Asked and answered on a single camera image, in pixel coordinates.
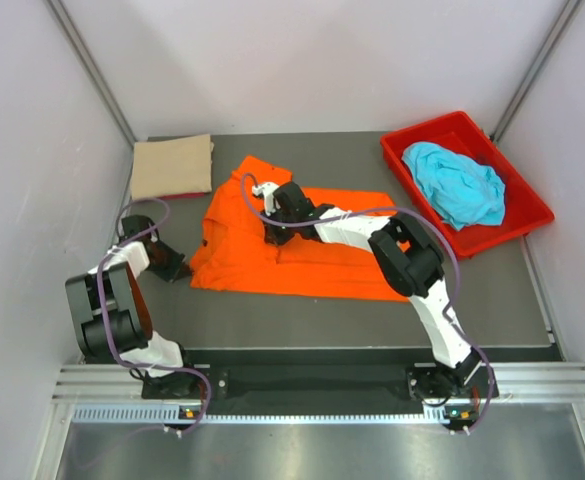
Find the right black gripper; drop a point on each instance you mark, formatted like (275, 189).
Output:
(274, 237)

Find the orange t shirt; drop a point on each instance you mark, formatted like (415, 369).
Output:
(235, 257)

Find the blue t shirt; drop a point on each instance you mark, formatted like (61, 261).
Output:
(463, 192)

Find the folded beige t shirt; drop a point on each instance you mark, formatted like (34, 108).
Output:
(172, 168)

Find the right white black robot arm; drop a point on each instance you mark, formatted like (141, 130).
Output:
(410, 262)

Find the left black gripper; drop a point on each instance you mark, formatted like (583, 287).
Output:
(177, 268)

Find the aluminium frame rail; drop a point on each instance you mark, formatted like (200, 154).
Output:
(520, 382)

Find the red plastic bin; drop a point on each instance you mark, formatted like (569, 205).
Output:
(525, 211)

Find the folded red t shirt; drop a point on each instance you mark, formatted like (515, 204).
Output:
(183, 196)

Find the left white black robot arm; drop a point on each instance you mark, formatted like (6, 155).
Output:
(133, 334)

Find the grey slotted cable duct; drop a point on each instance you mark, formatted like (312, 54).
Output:
(180, 415)

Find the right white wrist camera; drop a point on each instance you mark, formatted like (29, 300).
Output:
(266, 191)

